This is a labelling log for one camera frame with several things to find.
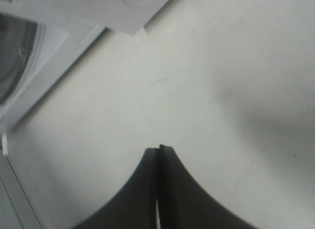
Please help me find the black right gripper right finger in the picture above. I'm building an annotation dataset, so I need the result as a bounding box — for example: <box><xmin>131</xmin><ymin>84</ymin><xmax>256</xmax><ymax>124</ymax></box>
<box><xmin>157</xmin><ymin>145</ymin><xmax>254</xmax><ymax>229</ymax></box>

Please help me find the white microwave oven body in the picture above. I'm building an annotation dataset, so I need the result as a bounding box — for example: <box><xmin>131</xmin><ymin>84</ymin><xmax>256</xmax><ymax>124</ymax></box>
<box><xmin>0</xmin><ymin>0</ymin><xmax>169</xmax><ymax>133</ymax></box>

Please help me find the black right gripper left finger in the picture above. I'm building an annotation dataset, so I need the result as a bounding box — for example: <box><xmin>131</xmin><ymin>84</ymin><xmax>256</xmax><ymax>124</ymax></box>
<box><xmin>75</xmin><ymin>148</ymin><xmax>159</xmax><ymax>229</ymax></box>

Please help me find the glass microwave turntable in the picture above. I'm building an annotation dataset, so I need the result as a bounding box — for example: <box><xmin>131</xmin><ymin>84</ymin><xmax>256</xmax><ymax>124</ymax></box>
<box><xmin>0</xmin><ymin>13</ymin><xmax>37</xmax><ymax>103</ymax></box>

